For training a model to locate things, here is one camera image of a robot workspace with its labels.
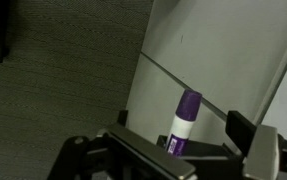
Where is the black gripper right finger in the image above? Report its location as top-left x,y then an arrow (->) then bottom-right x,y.
225,111 -> 287,180

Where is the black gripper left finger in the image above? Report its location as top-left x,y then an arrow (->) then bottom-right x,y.
46,110 -> 197,180

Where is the purple capped white marker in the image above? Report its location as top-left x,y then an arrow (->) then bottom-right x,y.
165,89 -> 202,156

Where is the large wall whiteboard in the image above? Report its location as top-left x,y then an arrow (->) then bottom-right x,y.
252,19 -> 287,144

